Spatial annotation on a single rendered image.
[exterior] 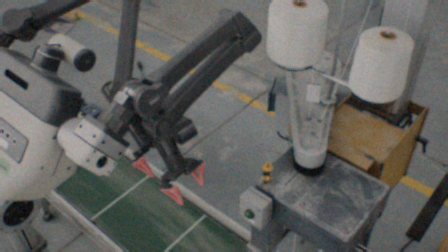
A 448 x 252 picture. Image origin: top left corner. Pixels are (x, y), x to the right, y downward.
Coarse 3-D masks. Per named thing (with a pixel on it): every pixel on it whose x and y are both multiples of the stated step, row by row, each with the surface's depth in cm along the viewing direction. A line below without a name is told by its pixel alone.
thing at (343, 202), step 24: (288, 168) 129; (336, 168) 130; (264, 192) 127; (288, 192) 124; (312, 192) 123; (336, 192) 123; (360, 192) 123; (384, 192) 123; (288, 216) 123; (312, 216) 118; (336, 216) 117; (360, 216) 117; (264, 240) 137; (312, 240) 121; (336, 240) 114; (360, 240) 122
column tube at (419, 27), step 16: (400, 0) 124; (416, 0) 121; (432, 0) 121; (384, 16) 130; (400, 16) 126; (416, 16) 124; (432, 16) 128; (416, 32) 126; (416, 48) 129; (416, 64) 137; (416, 80) 146; (400, 96) 140; (384, 112) 147; (400, 112) 148
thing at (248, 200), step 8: (248, 192) 124; (256, 192) 124; (240, 200) 125; (248, 200) 122; (256, 200) 122; (264, 200) 122; (240, 208) 127; (248, 208) 124; (256, 208) 122; (264, 208) 121; (240, 216) 129; (256, 216) 124; (264, 216) 123; (256, 224) 126; (264, 224) 126
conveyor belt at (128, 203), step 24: (120, 168) 262; (72, 192) 249; (96, 192) 249; (120, 192) 249; (144, 192) 249; (96, 216) 237; (120, 216) 237; (144, 216) 237; (168, 216) 237; (192, 216) 236; (120, 240) 226; (144, 240) 226; (168, 240) 226; (192, 240) 226; (216, 240) 226; (240, 240) 225
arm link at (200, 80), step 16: (256, 32) 137; (224, 48) 137; (240, 48) 138; (208, 64) 135; (224, 64) 137; (192, 80) 133; (208, 80) 135; (176, 96) 131; (192, 96) 133; (160, 112) 133; (176, 112) 130
